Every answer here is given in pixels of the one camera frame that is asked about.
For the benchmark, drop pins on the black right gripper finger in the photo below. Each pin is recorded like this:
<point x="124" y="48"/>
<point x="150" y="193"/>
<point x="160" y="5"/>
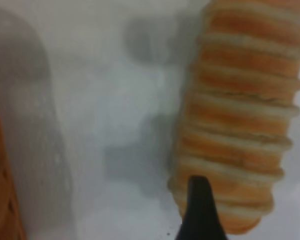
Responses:
<point x="200" y="215"/>

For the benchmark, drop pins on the orange woven wicker basket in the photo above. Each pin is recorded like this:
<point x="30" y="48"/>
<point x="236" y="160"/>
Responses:
<point x="2" y="180"/>

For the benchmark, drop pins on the striped long bread roll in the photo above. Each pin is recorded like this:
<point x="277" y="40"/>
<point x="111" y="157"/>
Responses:
<point x="240" y="105"/>

